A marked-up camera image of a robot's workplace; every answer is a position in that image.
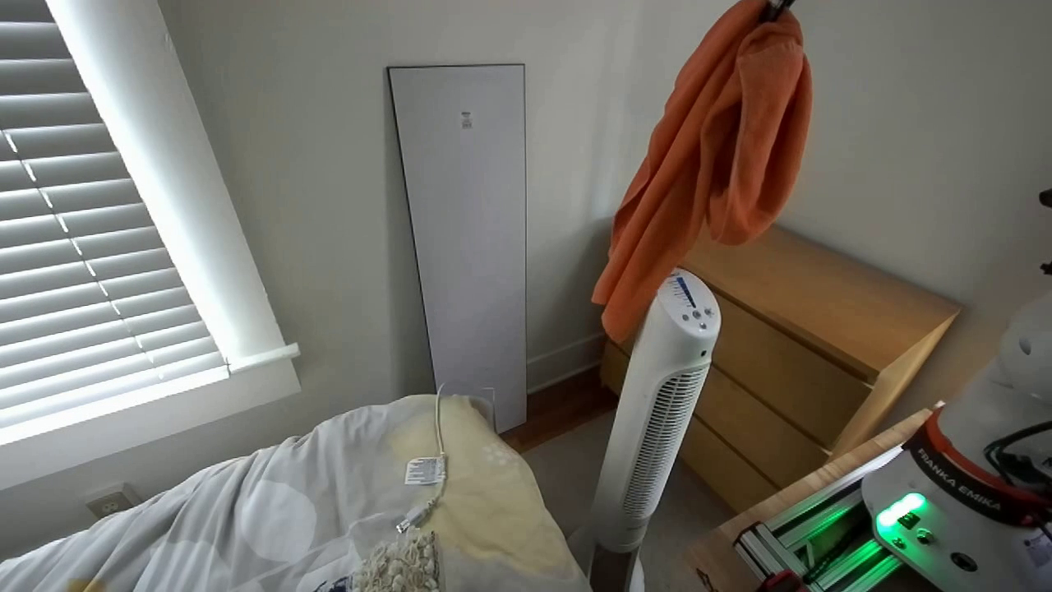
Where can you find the white leaning panel board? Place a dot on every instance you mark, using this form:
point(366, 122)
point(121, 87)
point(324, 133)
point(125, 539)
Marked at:
point(461, 242)

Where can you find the white tower fan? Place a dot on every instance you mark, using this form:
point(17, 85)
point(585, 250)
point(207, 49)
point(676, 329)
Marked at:
point(658, 415)

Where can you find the orange towel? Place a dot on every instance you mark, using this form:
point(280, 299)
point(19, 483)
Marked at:
point(724, 154)

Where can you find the aluminium frame with green light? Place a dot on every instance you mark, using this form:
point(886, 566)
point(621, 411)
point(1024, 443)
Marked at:
point(811, 539)

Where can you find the white window sill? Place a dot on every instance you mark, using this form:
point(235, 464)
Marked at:
point(165, 413)

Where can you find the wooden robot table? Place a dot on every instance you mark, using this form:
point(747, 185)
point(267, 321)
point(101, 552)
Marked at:
point(721, 552)

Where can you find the cream knit blanket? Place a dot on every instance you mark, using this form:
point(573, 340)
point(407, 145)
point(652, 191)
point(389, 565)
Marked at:
point(399, 565)

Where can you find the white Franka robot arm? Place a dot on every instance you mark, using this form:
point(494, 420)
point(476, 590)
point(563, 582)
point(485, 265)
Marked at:
point(988, 529)

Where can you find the white window blinds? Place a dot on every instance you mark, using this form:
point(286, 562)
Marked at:
point(86, 242)

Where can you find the white yellow patterned duvet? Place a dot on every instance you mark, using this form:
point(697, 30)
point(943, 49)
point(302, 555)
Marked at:
point(218, 515)

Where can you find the light wooden dresser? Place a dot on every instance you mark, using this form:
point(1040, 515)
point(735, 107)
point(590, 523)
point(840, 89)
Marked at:
point(811, 329)

